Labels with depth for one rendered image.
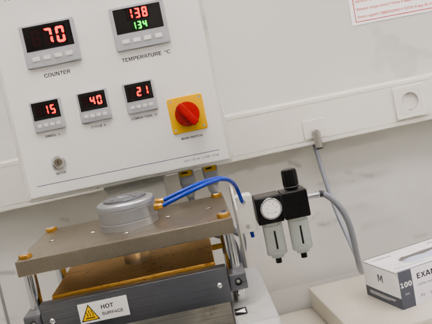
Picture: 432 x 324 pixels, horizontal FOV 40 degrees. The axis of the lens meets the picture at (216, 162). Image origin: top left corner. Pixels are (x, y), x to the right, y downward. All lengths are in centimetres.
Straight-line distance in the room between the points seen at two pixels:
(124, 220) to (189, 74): 27
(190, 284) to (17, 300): 69
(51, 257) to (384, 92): 85
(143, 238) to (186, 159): 24
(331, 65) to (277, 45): 13
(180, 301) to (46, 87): 40
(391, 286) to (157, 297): 59
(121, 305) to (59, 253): 10
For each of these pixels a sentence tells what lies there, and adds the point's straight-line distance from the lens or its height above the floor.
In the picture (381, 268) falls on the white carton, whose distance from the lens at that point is 123.
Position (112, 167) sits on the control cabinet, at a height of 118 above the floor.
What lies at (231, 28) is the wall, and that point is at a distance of 132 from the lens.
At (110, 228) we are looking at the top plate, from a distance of 80.
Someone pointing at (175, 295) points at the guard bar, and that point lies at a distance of 75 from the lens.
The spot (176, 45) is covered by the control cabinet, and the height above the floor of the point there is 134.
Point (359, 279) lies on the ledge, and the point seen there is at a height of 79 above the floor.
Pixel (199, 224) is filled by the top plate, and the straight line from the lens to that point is 74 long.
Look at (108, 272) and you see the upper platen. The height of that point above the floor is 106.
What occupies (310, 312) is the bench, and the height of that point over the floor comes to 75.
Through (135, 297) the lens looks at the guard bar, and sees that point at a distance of 75.
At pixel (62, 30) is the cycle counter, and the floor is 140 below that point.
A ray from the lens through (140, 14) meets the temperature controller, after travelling 94.
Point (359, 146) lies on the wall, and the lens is 139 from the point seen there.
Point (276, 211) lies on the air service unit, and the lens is 94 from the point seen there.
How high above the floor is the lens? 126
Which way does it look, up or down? 7 degrees down
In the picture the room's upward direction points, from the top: 11 degrees counter-clockwise
